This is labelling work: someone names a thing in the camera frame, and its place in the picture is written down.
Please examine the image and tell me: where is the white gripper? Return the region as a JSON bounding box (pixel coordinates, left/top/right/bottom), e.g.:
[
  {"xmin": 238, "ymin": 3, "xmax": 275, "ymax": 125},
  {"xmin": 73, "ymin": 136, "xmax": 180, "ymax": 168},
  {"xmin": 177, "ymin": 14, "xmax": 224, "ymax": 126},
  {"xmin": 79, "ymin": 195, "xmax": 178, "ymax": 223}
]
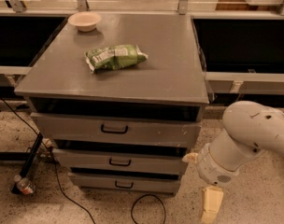
[{"xmin": 182, "ymin": 143, "xmax": 239, "ymax": 224}]

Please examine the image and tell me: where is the grey drawer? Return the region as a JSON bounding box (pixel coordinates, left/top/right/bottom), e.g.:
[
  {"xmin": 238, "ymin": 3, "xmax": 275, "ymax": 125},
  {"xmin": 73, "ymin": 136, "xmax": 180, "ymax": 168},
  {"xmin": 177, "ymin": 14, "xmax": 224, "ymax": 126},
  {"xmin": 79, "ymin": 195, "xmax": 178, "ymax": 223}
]
[
  {"xmin": 68, "ymin": 173, "xmax": 181, "ymax": 195},
  {"xmin": 31, "ymin": 112, "xmax": 200, "ymax": 147},
  {"xmin": 53, "ymin": 148, "xmax": 187, "ymax": 175}
]

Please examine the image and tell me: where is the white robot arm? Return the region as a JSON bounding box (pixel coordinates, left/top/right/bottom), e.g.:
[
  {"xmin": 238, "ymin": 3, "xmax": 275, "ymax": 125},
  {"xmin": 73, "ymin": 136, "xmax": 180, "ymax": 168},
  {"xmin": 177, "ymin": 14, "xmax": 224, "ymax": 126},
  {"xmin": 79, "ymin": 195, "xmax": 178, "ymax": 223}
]
[{"xmin": 182, "ymin": 101, "xmax": 284, "ymax": 224}]

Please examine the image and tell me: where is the grey bottom drawer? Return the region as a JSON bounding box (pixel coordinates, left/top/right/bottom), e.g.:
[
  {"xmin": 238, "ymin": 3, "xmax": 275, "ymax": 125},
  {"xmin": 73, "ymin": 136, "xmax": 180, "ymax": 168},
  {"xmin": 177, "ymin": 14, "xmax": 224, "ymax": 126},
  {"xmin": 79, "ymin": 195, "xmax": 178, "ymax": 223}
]
[{"xmin": 68, "ymin": 173, "xmax": 181, "ymax": 195}]

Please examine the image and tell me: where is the grey drawer cabinet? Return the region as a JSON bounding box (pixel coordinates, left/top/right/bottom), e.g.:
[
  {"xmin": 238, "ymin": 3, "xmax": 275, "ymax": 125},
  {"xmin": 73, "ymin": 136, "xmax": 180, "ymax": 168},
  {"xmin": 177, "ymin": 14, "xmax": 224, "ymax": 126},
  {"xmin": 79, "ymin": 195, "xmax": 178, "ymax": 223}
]
[{"xmin": 15, "ymin": 14, "xmax": 208, "ymax": 181}]

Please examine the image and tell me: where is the grey top drawer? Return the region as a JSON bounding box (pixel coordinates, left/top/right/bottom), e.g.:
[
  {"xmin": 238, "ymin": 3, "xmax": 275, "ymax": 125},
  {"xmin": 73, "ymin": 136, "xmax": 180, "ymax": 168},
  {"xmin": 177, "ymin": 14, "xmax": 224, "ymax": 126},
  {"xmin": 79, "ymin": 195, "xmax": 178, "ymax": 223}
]
[{"xmin": 31, "ymin": 112, "xmax": 200, "ymax": 147}]

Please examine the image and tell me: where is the green chip bag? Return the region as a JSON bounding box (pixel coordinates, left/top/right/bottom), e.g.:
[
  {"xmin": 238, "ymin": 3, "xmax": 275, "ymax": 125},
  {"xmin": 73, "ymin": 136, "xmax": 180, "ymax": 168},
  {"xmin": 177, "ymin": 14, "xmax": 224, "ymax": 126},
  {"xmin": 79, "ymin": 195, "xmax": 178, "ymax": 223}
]
[{"xmin": 85, "ymin": 45, "xmax": 149, "ymax": 73}]

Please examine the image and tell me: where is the black metal leg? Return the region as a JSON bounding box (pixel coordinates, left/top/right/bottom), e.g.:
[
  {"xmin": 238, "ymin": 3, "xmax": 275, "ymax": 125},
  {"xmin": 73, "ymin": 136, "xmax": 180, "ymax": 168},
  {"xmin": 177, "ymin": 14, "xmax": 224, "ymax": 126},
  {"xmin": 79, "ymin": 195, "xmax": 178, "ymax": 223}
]
[{"xmin": 11, "ymin": 133, "xmax": 43, "ymax": 194}]

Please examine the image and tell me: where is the plastic bottle on floor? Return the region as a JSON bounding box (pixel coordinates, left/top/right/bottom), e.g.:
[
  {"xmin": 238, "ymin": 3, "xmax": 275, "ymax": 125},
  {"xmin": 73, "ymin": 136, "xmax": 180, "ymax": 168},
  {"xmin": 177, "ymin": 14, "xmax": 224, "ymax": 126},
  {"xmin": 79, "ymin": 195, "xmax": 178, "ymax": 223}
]
[{"xmin": 14, "ymin": 175, "xmax": 36, "ymax": 195}]

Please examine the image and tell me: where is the beige bowl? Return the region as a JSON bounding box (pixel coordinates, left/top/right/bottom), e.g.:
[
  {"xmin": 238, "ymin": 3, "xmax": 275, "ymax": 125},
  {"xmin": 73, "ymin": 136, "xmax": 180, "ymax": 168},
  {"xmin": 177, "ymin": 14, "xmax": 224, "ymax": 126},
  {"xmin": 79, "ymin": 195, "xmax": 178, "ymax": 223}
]
[{"xmin": 68, "ymin": 11, "xmax": 101, "ymax": 32}]

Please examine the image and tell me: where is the black floor cable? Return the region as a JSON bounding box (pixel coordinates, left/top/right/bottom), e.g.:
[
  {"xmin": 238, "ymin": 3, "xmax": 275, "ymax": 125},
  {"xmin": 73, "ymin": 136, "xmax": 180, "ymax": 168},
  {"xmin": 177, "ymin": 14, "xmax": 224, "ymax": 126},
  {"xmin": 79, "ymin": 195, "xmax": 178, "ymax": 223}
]
[{"xmin": 0, "ymin": 96, "xmax": 166, "ymax": 224}]

